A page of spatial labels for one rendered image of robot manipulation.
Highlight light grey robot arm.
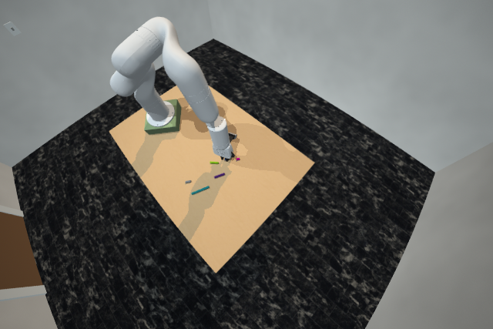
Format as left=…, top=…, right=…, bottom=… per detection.
left=110, top=17, right=237, bottom=149

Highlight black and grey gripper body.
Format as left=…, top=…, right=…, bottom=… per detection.
left=213, top=143, right=233, bottom=159

